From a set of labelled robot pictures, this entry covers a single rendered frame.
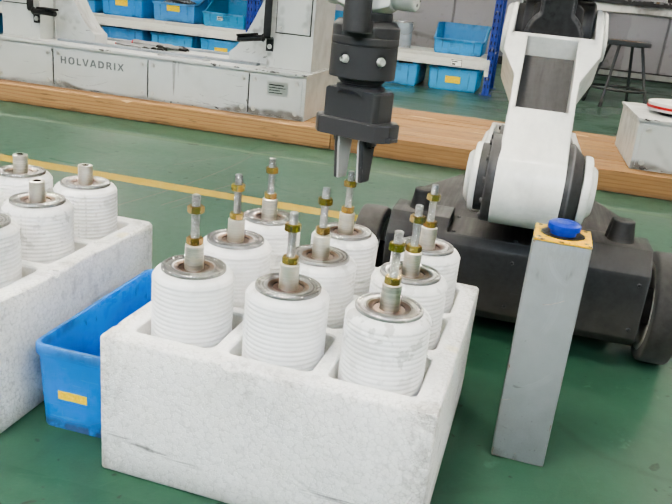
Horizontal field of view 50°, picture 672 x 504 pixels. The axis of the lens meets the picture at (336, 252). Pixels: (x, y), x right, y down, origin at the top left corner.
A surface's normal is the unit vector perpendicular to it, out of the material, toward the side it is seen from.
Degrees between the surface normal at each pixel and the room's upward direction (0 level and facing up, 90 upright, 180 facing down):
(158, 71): 90
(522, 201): 103
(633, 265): 45
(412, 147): 90
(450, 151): 90
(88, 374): 92
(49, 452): 0
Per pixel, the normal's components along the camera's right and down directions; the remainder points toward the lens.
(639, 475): 0.10, -0.94
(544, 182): -0.22, 0.02
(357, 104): -0.58, 0.22
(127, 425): -0.29, 0.29
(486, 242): -0.12, -0.44
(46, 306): 0.96, 0.18
